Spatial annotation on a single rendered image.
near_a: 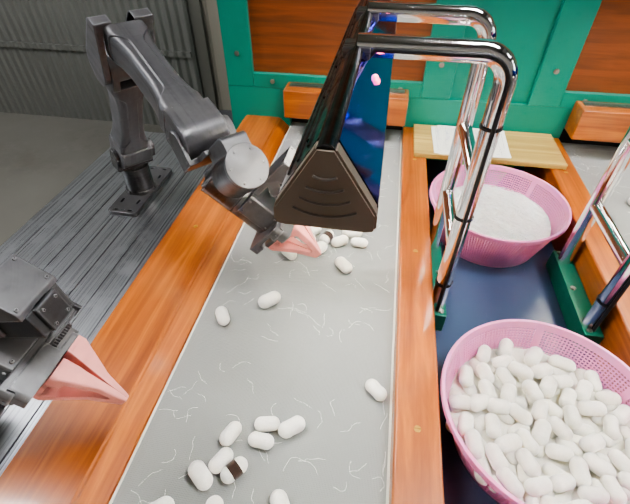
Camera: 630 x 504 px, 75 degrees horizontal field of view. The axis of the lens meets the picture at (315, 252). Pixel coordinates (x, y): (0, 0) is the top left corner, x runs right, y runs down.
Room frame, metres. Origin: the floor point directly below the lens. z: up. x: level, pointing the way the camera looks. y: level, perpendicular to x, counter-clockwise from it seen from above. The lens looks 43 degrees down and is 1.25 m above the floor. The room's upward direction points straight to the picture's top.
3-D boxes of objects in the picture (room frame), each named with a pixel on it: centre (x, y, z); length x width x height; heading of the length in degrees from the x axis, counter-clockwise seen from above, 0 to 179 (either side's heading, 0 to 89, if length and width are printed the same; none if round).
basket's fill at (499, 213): (0.68, -0.36, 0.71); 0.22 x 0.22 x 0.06
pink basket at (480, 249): (0.68, -0.36, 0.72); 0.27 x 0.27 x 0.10
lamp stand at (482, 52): (0.54, -0.14, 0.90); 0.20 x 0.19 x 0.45; 170
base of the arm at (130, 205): (0.85, 0.42, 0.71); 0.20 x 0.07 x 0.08; 170
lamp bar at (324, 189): (0.56, -0.06, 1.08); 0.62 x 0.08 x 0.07; 170
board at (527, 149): (0.89, -0.40, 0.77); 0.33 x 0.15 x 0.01; 80
